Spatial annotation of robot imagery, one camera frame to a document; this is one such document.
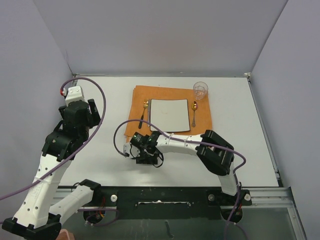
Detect white square plate black rim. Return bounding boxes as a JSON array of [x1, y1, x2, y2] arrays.
[[149, 99, 191, 133]]

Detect gold spoon dark handle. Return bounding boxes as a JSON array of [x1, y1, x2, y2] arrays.
[[138, 99, 149, 129]]

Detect orange cloth napkin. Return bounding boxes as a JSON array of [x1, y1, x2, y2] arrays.
[[128, 85, 213, 135]]

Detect iridescent ornate teaspoon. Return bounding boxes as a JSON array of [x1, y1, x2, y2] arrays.
[[191, 101, 198, 128]]

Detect clear drinking glass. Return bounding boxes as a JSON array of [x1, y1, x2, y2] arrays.
[[193, 81, 209, 100]]

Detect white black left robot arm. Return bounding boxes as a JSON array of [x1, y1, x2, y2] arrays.
[[1, 99, 102, 240]]

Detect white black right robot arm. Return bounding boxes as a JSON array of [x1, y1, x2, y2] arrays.
[[124, 130, 241, 205]]

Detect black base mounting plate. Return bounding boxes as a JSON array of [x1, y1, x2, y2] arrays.
[[83, 186, 252, 224]]

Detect pink plastic bin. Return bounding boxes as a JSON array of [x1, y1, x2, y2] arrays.
[[56, 229, 75, 240]]

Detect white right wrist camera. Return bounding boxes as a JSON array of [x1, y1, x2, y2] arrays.
[[123, 142, 133, 158]]

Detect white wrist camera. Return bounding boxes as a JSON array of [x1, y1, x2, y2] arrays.
[[123, 142, 133, 158], [60, 86, 85, 106]]

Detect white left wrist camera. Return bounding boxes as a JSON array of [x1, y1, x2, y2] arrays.
[[60, 86, 85, 106]]

